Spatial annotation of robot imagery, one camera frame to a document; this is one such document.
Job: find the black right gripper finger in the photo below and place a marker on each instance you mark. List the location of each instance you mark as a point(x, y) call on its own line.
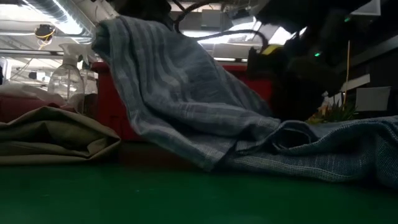
point(311, 105)
point(286, 105)

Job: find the blue striped garment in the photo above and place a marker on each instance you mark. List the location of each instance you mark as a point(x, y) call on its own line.
point(186, 93)

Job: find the beige khaki garment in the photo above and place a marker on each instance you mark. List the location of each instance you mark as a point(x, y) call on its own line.
point(62, 137)

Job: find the maroon pink garment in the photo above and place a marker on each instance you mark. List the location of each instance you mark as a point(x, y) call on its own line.
point(18, 107)

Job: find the red plastic laundry bin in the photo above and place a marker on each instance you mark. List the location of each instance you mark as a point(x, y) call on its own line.
point(109, 109)

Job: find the small potted succulent plant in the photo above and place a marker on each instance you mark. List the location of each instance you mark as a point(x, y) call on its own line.
point(339, 113)

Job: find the grey panel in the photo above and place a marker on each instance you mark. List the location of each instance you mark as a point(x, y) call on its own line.
point(373, 99)

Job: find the ceiling light panel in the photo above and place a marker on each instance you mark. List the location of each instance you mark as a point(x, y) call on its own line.
point(236, 34)

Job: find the black yellow ceiling reel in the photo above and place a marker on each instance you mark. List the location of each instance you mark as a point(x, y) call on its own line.
point(45, 31)

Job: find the clear spray bottle white head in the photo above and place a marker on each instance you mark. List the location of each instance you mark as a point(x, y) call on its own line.
point(66, 81)

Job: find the green table mat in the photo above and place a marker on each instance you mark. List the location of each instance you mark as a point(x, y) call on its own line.
point(155, 199)

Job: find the silver ventilation duct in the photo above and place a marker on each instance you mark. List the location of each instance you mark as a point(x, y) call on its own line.
point(74, 18)

